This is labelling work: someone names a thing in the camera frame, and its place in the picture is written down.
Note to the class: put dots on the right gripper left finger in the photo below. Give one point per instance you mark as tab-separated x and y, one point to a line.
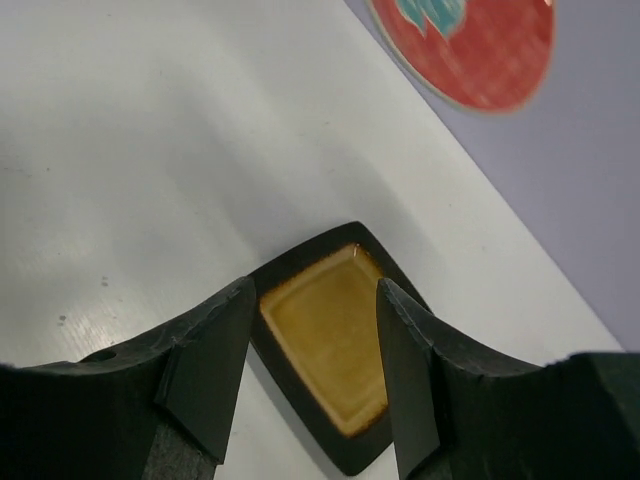
157	406

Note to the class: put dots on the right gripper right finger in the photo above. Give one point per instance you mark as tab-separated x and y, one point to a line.
462	410

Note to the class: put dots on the black amber square plate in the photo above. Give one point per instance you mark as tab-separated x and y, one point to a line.
315	330

